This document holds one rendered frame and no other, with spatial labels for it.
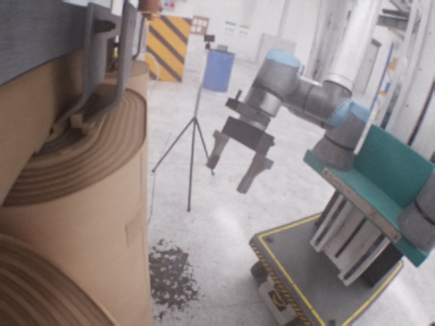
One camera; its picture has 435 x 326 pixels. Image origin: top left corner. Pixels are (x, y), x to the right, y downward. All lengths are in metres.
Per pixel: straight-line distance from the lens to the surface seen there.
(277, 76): 0.55
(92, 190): 0.22
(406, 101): 1.06
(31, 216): 0.23
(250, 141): 0.53
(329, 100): 0.63
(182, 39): 5.24
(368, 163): 1.03
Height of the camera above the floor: 1.21
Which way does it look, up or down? 31 degrees down
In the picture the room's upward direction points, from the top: 13 degrees clockwise
